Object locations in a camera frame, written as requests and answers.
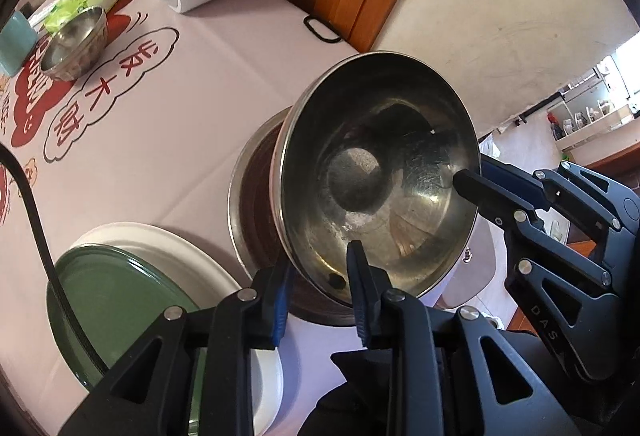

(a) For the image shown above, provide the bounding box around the black loop handle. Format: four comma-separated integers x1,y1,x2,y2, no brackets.
303,16,343,44

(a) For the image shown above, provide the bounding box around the black cable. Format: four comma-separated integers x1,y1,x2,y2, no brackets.
0,147,108,374

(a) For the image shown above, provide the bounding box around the steel bowl with pink exterior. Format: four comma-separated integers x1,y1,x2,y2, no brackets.
270,50,483,307

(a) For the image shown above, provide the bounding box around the white plate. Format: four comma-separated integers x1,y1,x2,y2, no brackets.
47,222,286,434

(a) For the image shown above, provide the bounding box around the teal canister with brown lid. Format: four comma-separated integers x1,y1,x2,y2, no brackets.
0,10,38,77

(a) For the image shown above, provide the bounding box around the large steel bowl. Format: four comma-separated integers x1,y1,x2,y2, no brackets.
226,106,361,328

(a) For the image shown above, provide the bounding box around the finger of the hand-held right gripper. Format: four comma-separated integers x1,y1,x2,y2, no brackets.
452,158,618,291
532,162,640,241

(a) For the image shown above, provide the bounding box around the white kitchen wall rack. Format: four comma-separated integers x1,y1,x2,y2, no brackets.
547,103,633,151

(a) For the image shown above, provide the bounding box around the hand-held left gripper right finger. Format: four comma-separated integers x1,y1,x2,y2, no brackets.
346,240,583,436

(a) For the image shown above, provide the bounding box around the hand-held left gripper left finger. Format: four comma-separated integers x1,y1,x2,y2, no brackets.
57,260,296,436

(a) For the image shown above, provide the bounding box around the green plate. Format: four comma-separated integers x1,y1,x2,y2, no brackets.
46,243,211,436

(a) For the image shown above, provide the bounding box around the small ribbed steel bowl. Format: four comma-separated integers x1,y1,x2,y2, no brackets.
39,6,109,82

